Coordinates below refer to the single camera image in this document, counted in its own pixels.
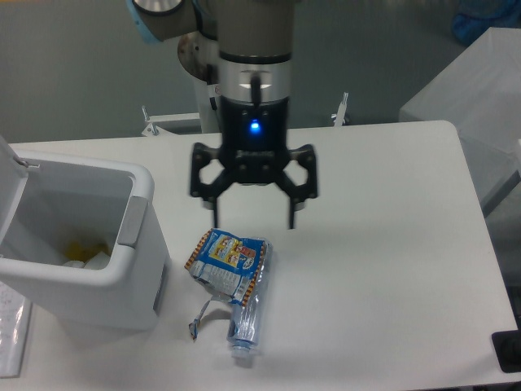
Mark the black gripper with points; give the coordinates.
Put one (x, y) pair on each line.
(253, 151)

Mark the white push-lid trash can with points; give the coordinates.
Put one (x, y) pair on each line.
(80, 237)

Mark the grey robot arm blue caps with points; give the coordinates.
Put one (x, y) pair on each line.
(251, 62)

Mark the yellow and white trash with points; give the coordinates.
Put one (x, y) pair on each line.
(89, 257)

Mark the blue snack wrapper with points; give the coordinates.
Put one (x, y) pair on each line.
(226, 265)

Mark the silver levelling foot bolt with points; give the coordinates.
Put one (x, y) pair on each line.
(341, 116)

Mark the crushed clear plastic bottle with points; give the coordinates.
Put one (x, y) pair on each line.
(245, 325)

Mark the white covered side table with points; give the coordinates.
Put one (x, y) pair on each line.
(479, 93)

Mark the blue object in background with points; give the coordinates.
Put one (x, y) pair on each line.
(467, 28)

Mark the laminated paper sheet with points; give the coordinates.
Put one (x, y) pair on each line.
(15, 317)

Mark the black device at table edge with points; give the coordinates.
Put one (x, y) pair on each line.
(507, 348)

